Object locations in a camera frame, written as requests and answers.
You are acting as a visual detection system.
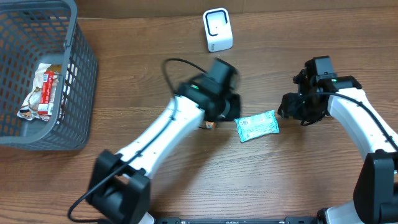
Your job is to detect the small orange box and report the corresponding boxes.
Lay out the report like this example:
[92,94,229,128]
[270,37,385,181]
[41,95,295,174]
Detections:
[199,121,216,130]

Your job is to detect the teal white tissue pack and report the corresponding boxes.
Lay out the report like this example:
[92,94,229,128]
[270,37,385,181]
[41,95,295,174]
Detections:
[234,110,280,142]

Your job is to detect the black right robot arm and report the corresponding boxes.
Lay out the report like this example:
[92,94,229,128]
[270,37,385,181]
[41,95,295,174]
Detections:
[277,75,397,223]

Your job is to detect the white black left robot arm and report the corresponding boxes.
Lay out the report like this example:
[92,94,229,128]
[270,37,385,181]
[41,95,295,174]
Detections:
[86,83,241,223]

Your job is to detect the white barcode scanner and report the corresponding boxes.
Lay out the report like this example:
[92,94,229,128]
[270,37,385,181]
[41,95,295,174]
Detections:
[203,7,233,52]

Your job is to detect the red snack bar box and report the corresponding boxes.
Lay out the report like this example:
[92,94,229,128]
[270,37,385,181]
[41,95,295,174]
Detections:
[37,71,55,115]

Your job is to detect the white crumpled snack wrapper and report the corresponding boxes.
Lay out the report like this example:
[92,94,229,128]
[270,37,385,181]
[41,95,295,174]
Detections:
[17,63,62,121]

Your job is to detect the grey plastic basket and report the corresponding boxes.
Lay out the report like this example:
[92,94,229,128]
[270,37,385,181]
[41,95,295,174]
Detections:
[1,0,98,151]

